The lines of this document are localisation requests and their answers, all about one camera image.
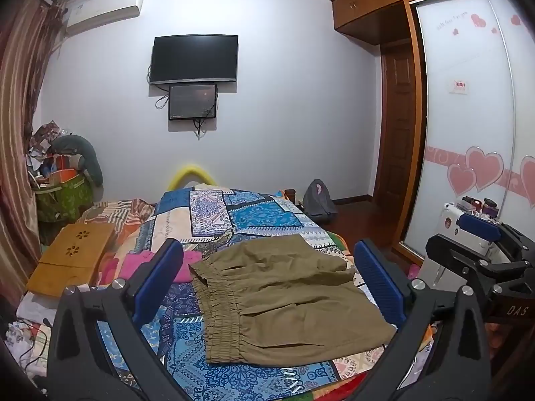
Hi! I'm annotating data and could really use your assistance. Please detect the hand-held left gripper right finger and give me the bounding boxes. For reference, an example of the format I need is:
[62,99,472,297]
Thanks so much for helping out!
[347,239,492,401]

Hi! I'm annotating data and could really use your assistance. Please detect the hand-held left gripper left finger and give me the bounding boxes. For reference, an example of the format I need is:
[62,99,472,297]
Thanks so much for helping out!
[47,238,197,401]

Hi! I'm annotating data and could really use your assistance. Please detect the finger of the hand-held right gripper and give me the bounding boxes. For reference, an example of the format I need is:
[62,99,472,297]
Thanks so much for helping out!
[457,212,535,260]
[425,234,529,289]

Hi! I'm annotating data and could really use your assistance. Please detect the khaki pants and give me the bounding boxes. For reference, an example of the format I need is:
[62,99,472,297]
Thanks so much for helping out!
[188,234,398,366]

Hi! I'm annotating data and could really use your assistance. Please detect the pink folded cloth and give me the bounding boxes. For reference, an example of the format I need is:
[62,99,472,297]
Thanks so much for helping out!
[121,250,202,284]

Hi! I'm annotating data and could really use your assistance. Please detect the white appliance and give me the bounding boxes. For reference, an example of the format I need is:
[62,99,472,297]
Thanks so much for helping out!
[420,202,502,289]

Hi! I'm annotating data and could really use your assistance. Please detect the striped orange blanket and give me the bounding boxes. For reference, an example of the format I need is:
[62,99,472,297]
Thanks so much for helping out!
[81,198,157,237]

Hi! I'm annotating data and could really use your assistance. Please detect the wooden lap desk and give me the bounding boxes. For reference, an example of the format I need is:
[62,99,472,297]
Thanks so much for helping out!
[26,222,118,299]

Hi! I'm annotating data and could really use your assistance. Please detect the white heart-print wardrobe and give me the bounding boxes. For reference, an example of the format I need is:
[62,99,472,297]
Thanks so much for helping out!
[397,0,535,260]

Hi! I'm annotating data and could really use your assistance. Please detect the grey backpack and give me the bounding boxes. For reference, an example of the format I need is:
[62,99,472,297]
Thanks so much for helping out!
[302,179,338,223]

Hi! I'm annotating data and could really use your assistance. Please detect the patchwork printed blanket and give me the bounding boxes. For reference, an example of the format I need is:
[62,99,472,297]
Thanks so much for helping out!
[84,186,437,401]

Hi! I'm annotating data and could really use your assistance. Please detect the yellow curved headboard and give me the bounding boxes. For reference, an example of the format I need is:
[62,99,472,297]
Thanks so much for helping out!
[167,165,218,193]

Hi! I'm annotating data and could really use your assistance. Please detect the green patterned bag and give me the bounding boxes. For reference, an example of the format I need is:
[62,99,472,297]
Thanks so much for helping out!
[34,171,95,224]

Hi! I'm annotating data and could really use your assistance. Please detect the white floral cloth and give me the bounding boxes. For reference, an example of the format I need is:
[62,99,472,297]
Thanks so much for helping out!
[6,292,55,385]

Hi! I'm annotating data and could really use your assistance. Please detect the grey long pillow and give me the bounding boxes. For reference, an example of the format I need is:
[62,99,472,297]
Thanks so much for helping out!
[52,134,104,186]

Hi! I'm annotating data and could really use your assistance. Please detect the pile of clutter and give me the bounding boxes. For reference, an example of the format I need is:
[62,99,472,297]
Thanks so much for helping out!
[26,120,63,184]

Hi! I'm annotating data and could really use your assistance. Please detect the striped brown curtain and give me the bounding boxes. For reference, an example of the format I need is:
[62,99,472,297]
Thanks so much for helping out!
[0,0,68,285]

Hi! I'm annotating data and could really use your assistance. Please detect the wooden overhead cabinet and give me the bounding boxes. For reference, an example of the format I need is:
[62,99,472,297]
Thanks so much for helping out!
[331,0,498,44]

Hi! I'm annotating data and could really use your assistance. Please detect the white air conditioner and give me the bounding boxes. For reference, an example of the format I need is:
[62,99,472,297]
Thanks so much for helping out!
[63,0,143,36]

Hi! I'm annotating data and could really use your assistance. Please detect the black monitor cable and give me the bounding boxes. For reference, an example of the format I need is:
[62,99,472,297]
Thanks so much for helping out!
[193,109,215,140]

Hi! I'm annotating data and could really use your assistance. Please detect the small black wall monitor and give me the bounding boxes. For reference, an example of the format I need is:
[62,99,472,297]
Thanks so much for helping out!
[168,83,218,121]

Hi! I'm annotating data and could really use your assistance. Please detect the black television cable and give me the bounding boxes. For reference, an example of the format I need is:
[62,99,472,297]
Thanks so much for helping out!
[146,64,170,110]

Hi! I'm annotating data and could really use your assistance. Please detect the black wall television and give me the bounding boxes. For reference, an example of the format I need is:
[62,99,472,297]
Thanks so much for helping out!
[149,34,239,85]

